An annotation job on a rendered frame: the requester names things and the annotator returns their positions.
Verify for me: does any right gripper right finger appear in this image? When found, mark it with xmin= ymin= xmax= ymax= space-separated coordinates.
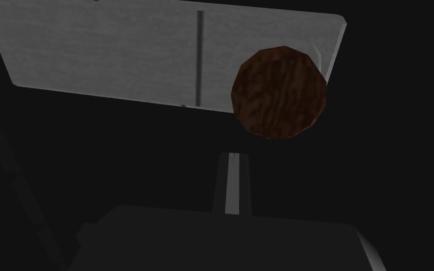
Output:
xmin=233 ymin=152 xmax=254 ymax=217

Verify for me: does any brown wooden round knob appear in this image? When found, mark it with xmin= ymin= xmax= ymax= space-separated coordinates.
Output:
xmin=230 ymin=45 xmax=328 ymax=141

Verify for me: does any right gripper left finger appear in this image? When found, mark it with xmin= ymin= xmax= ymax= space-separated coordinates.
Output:
xmin=212 ymin=152 xmax=234 ymax=215

